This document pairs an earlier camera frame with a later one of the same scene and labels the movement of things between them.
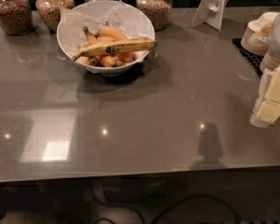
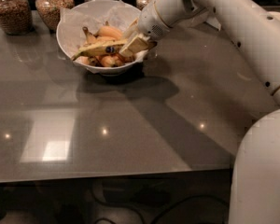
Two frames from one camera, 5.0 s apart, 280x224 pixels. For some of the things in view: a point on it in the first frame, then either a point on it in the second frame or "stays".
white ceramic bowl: [106, 35] stays
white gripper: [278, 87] -> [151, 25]
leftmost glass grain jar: [11, 9] stays
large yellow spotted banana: [118, 46] stays
